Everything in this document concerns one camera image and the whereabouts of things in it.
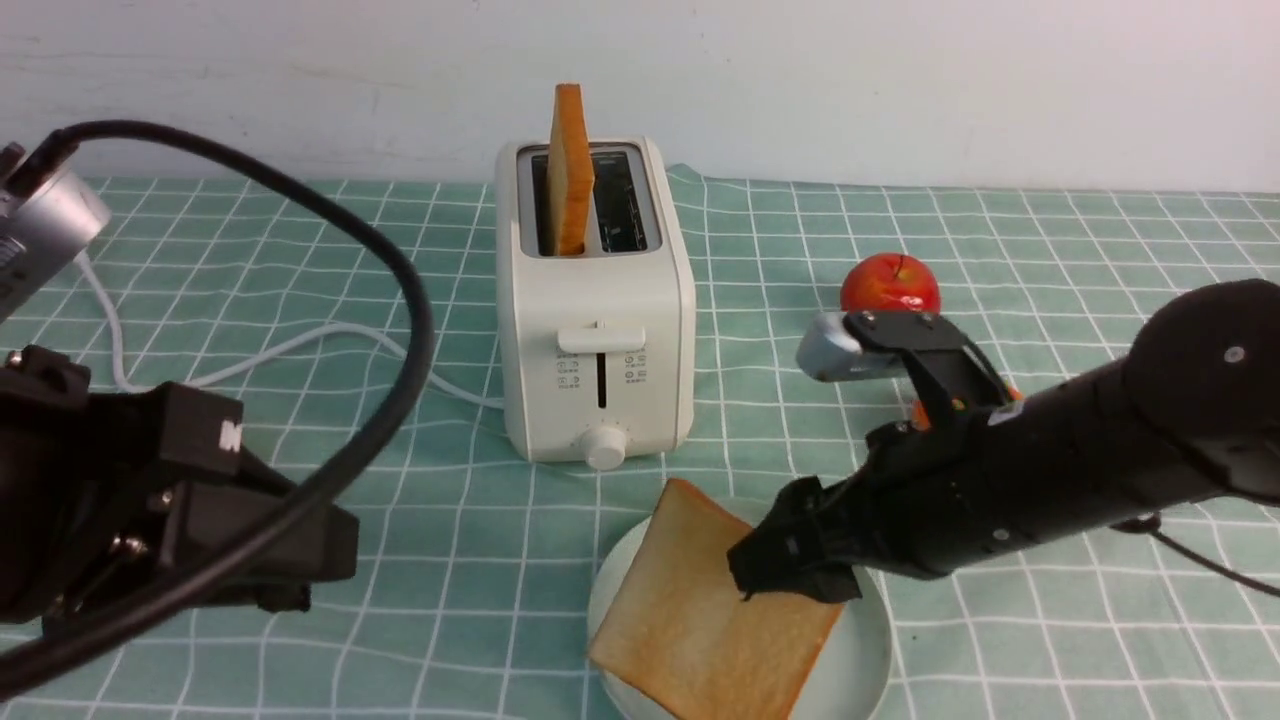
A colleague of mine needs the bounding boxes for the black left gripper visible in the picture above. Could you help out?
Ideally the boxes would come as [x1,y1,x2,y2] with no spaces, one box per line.
[0,345,360,626]

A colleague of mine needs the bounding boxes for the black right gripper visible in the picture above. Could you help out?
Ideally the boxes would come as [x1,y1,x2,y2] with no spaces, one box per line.
[727,396,1011,603]

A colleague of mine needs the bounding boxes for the toast slice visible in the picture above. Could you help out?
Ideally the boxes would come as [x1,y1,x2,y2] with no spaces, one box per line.
[588,478,842,719]
[547,83,595,258]

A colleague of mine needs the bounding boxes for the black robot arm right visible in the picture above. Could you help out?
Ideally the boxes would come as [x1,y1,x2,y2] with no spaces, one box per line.
[727,278,1279,603]

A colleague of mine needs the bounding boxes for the light green round plate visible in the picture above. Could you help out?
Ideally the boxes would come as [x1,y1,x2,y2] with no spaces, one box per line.
[588,518,893,719]

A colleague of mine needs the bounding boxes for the orange persimmon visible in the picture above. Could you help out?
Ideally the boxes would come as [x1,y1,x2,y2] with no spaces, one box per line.
[910,386,1024,430]

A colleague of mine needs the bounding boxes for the red apple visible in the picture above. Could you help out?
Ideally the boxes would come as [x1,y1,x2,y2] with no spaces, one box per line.
[840,252,942,314]

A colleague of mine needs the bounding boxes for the white two-slot toaster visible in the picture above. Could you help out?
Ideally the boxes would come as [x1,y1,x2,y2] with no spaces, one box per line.
[495,136,698,471]

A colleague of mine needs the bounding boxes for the green checkered tablecloth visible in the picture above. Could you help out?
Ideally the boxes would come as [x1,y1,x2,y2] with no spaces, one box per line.
[3,167,1279,719]

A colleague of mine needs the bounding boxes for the white toaster power cable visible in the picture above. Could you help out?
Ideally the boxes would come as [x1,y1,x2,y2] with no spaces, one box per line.
[72,250,506,411]

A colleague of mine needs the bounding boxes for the thick black cable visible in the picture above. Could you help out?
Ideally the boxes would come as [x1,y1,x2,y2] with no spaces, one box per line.
[0,120,436,701]

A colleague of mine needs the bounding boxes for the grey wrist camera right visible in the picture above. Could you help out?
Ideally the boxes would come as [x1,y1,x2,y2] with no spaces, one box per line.
[796,310,1011,421]

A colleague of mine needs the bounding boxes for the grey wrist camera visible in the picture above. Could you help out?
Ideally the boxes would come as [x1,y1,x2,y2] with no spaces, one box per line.
[1,142,111,322]
[796,310,1011,421]

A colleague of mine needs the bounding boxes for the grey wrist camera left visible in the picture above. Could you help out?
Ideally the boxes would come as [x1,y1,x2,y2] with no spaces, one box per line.
[1,142,111,322]

